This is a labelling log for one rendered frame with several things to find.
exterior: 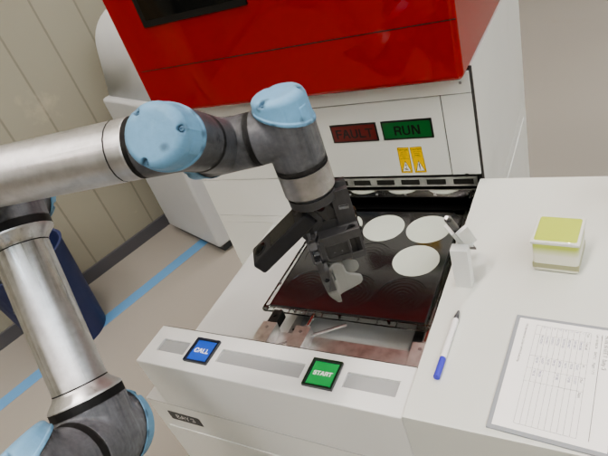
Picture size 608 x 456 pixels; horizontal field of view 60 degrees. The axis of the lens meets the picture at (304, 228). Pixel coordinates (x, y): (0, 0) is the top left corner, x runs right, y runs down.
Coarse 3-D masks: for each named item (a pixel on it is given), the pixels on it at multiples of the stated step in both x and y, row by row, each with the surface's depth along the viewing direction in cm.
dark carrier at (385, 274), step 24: (360, 216) 131; (408, 216) 125; (456, 216) 120; (408, 240) 118; (312, 264) 122; (360, 264) 116; (384, 264) 114; (288, 288) 117; (312, 288) 115; (360, 288) 110; (384, 288) 108; (408, 288) 106; (432, 288) 104; (336, 312) 107; (360, 312) 104; (384, 312) 102; (408, 312) 101
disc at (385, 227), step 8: (384, 216) 128; (392, 216) 127; (368, 224) 128; (376, 224) 127; (384, 224) 126; (392, 224) 125; (400, 224) 124; (368, 232) 125; (376, 232) 124; (384, 232) 123; (392, 232) 122; (400, 232) 122; (376, 240) 122; (384, 240) 121
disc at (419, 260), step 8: (408, 248) 116; (416, 248) 115; (424, 248) 114; (432, 248) 114; (400, 256) 115; (408, 256) 114; (416, 256) 113; (424, 256) 112; (432, 256) 111; (400, 264) 112; (408, 264) 112; (416, 264) 111; (424, 264) 110; (432, 264) 109; (400, 272) 110; (408, 272) 110; (416, 272) 109; (424, 272) 108
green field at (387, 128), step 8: (424, 120) 114; (384, 128) 120; (392, 128) 119; (400, 128) 118; (408, 128) 117; (416, 128) 116; (424, 128) 116; (392, 136) 120; (400, 136) 119; (408, 136) 118; (416, 136) 118; (424, 136) 117
